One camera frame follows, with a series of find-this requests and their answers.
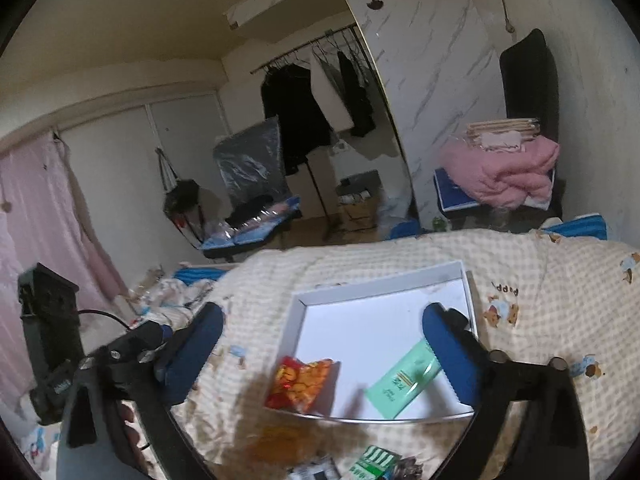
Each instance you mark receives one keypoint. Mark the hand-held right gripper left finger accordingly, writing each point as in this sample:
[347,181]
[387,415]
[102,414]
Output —
[195,355]

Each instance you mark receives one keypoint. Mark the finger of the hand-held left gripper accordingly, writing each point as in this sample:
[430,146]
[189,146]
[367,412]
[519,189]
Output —
[140,338]

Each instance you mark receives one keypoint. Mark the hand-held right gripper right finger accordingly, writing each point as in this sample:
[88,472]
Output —
[450,360]

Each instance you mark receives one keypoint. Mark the light green tube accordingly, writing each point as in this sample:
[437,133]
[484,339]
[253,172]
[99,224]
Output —
[400,382]

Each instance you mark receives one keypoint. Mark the white shallow box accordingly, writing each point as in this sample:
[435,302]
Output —
[370,330]

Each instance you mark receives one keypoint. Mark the red orange snack packet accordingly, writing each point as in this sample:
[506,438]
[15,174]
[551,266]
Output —
[300,384]

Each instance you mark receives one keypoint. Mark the bread bun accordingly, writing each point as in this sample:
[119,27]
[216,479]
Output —
[282,442]

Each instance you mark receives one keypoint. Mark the green white striped packet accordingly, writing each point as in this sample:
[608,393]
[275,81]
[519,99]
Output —
[374,462]

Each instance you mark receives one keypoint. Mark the person's left hand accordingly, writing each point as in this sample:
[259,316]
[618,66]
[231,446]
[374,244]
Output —
[132,432]

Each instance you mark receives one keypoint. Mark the printed white bedding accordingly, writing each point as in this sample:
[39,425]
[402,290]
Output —
[167,305]

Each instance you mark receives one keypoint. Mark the checked bear print blanket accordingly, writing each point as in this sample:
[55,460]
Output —
[540,300]

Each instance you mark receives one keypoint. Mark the pink curtain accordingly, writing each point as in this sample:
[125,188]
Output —
[45,220]

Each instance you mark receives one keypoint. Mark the blue low table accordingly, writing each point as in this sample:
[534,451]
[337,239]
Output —
[250,232]

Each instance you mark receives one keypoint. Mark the black hanging bag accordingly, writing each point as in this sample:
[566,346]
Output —
[182,200]

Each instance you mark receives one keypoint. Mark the grey white packet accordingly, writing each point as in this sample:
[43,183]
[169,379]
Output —
[315,470]

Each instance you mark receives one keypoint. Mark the blue flat box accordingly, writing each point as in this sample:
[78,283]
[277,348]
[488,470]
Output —
[452,192]

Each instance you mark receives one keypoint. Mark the cardboard box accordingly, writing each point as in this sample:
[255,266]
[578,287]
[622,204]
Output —
[357,205]

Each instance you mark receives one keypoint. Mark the blue striped towel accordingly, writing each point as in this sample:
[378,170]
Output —
[580,225]

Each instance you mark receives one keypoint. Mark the pink fluffy blanket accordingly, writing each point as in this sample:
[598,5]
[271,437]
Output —
[500,175]

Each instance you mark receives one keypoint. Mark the clear plastic cover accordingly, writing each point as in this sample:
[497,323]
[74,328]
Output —
[250,160]

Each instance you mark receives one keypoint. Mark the clothes rack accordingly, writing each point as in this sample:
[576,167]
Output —
[320,195]

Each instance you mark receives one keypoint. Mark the black coat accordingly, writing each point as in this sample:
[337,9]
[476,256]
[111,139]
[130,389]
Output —
[295,115]

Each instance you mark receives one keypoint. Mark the black hanging garment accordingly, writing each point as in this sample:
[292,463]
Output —
[357,100]

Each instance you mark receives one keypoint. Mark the black chair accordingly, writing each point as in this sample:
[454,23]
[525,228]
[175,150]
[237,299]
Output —
[530,85]

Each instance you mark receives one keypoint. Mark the white hanging garment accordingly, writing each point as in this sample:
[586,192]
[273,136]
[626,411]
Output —
[327,90]

